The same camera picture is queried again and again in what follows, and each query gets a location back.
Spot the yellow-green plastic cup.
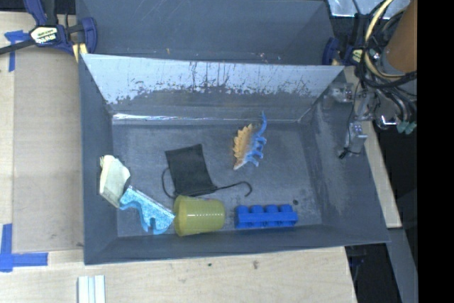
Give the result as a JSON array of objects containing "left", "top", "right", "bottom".
[{"left": 172, "top": 194, "right": 226, "bottom": 237}]

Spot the cream crumpled cloth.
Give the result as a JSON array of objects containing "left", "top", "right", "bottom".
[{"left": 99, "top": 154, "right": 132, "bottom": 209}]

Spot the blue toy building brick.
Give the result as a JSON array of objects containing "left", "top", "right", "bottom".
[{"left": 233, "top": 204, "right": 299, "bottom": 230}]

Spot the grey metal bin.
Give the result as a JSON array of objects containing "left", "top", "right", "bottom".
[{"left": 74, "top": 0, "right": 392, "bottom": 265}]

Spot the light blue sponge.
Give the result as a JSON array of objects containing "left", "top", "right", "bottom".
[{"left": 118, "top": 185, "right": 176, "bottom": 235}]

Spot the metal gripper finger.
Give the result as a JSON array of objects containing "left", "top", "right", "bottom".
[
  {"left": 324, "top": 82, "right": 355, "bottom": 104},
  {"left": 338, "top": 121, "right": 369, "bottom": 159}
]

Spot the black cloth pouch with cord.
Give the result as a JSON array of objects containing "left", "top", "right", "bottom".
[{"left": 161, "top": 143, "right": 253, "bottom": 199}]

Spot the blue and orange toy dinosaur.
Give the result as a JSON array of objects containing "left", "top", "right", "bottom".
[{"left": 232, "top": 111, "right": 268, "bottom": 172}]

